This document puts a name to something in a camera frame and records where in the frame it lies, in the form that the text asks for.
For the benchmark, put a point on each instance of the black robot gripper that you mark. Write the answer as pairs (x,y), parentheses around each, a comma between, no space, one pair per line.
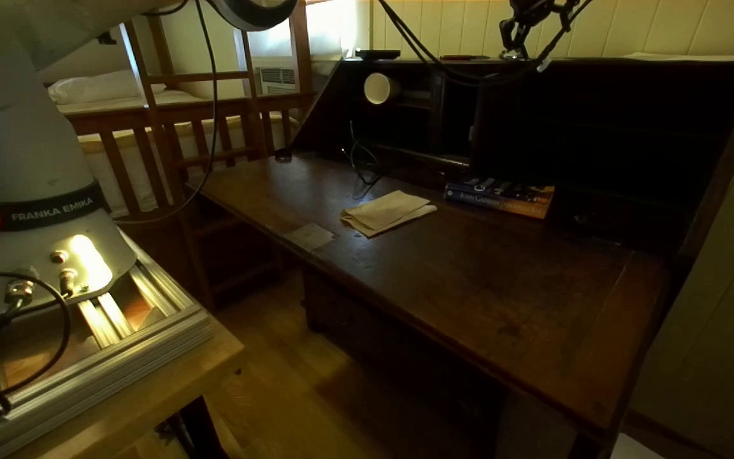
(527,17)

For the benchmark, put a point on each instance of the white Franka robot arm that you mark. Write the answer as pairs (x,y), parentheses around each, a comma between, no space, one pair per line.
(54,228)

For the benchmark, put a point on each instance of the black flat device on desk top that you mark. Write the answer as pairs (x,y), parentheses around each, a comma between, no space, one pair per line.
(375,55)

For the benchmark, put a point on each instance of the blue patterned box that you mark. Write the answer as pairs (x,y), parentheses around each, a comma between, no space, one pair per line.
(510,196)

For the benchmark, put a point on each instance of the dark wooden secretary desk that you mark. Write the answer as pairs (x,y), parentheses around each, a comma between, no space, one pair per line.
(471,302)

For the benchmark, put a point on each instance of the cream paper notebook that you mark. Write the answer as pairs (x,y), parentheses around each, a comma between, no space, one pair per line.
(386,213)

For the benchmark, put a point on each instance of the small white paper card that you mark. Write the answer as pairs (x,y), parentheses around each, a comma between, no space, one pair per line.
(310,238)

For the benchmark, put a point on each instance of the white pillow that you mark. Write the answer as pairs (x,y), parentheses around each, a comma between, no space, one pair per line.
(101,89)

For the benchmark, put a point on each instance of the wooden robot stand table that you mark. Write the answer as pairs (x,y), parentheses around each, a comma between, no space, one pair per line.
(179,389)

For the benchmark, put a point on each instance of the white wall air vent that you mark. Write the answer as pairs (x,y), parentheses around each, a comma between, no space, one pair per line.
(276,74)

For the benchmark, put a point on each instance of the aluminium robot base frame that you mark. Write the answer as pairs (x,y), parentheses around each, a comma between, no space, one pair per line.
(79,333)

